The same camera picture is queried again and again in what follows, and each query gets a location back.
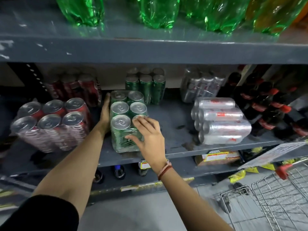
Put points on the person's right thumb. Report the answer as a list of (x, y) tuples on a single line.
[(134, 139)]

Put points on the wrapped pack of red cans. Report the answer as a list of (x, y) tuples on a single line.
[(50, 125), (79, 86)]

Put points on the person's left fingers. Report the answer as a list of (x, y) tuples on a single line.
[(107, 101)]

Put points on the dark bottle with yellow label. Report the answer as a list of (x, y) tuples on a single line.
[(144, 167)]

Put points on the pack of green cans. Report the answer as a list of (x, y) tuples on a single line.
[(145, 86), (120, 122)]

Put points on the person's right forearm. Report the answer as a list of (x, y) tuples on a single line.
[(190, 202)]

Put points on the person's left forearm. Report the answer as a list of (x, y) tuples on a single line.
[(72, 165)]

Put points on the brown box with yellow label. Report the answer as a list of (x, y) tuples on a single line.
[(216, 158)]

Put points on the grey metal shelf unit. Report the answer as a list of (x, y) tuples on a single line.
[(144, 51)]

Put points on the dark bottle with blue cap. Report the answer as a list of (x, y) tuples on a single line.
[(119, 172)]

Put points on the green plastic bottle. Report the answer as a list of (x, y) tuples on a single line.
[(157, 11), (223, 16), (81, 9), (192, 5), (274, 19)]

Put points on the orange plastic bottle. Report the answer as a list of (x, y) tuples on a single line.
[(300, 20)]

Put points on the black sleeve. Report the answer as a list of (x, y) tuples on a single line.
[(36, 214)]

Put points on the yellow packet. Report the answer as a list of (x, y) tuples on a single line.
[(257, 149), (268, 166), (288, 161), (237, 176), (252, 170)]

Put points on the white printed sheet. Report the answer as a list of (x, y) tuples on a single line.
[(274, 152)]

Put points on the person's left hand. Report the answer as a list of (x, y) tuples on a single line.
[(105, 117)]

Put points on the wrapped pack of silver cans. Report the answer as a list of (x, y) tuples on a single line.
[(221, 125), (202, 84)]

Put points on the row of dark cola bottles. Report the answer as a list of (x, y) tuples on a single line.
[(264, 105)]

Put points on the person's right hand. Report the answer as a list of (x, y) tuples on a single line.
[(151, 141)]

